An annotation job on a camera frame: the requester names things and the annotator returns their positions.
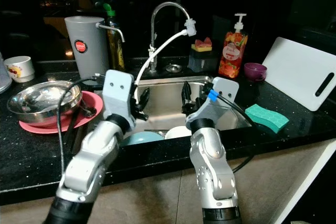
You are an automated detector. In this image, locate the teal bowl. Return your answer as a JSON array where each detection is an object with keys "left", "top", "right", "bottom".
[{"left": 125, "top": 131, "right": 164, "bottom": 146}]

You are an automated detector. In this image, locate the pink round plate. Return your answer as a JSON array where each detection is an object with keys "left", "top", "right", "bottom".
[{"left": 19, "top": 91, "right": 104, "bottom": 134}]

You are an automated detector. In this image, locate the white plate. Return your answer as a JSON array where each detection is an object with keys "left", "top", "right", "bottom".
[{"left": 164, "top": 125, "right": 192, "bottom": 140}]

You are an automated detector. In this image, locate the stainless steel sink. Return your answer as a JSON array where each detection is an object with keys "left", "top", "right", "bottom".
[{"left": 84, "top": 75, "right": 253, "bottom": 142}]

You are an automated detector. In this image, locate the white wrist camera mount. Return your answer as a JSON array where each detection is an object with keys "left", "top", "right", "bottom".
[
  {"left": 101, "top": 69, "right": 135, "bottom": 122},
  {"left": 185, "top": 77, "right": 239, "bottom": 130}
]

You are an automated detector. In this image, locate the purple cup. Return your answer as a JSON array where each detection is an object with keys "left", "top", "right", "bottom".
[{"left": 244, "top": 62, "right": 268, "bottom": 82}]

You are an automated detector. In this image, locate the metal spoon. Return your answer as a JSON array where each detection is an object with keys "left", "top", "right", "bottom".
[{"left": 79, "top": 105, "right": 93, "bottom": 118}]

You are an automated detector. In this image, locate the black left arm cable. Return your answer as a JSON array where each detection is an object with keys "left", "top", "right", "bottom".
[{"left": 57, "top": 76, "right": 106, "bottom": 175}]

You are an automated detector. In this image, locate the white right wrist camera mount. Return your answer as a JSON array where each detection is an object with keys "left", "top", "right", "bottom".
[{"left": 185, "top": 77, "right": 239, "bottom": 130}]

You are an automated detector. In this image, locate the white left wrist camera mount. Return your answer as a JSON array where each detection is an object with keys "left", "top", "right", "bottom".
[{"left": 101, "top": 69, "right": 135, "bottom": 122}]

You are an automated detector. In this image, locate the orange soap pump bottle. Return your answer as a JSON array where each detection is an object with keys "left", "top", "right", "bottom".
[{"left": 219, "top": 14, "right": 249, "bottom": 79}]

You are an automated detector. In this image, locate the green sponge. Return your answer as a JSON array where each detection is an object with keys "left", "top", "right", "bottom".
[{"left": 244, "top": 104, "right": 290, "bottom": 134}]

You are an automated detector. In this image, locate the white printed mug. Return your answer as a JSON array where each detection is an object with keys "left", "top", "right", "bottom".
[{"left": 4, "top": 56, "right": 35, "bottom": 83}]

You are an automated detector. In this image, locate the round metal counter cap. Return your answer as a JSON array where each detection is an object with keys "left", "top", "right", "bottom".
[{"left": 165, "top": 64, "right": 183, "bottom": 73}]

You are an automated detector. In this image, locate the yellow and pink sponge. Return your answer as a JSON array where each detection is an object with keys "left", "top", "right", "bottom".
[{"left": 192, "top": 37, "right": 213, "bottom": 52}]

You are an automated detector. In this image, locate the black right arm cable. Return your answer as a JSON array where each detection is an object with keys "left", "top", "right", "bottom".
[{"left": 207, "top": 90, "right": 255, "bottom": 175}]

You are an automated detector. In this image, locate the oil bottle with green cap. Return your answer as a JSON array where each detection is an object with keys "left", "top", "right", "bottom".
[{"left": 103, "top": 4, "right": 122, "bottom": 71}]

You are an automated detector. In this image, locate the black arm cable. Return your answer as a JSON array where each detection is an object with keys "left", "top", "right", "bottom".
[
  {"left": 207, "top": 90, "right": 255, "bottom": 175},
  {"left": 57, "top": 76, "right": 106, "bottom": 175}
]

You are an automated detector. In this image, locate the grey water filter canister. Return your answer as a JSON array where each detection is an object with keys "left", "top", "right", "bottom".
[{"left": 65, "top": 16, "right": 125, "bottom": 78}]

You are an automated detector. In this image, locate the dark sponge holder box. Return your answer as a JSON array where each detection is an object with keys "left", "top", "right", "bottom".
[{"left": 188, "top": 48, "right": 218, "bottom": 72}]

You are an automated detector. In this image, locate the stack of white plates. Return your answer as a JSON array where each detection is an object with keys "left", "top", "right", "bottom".
[{"left": 0, "top": 67, "right": 12, "bottom": 94}]

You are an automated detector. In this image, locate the chrome gooseneck faucet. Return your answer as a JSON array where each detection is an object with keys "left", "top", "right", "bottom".
[{"left": 148, "top": 2, "right": 197, "bottom": 73}]

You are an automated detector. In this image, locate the white cutting board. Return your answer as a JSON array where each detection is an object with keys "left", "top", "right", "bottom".
[{"left": 261, "top": 37, "right": 336, "bottom": 112}]

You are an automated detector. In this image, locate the stainless steel bowl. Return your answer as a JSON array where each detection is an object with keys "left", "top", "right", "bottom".
[{"left": 7, "top": 81, "right": 82, "bottom": 126}]

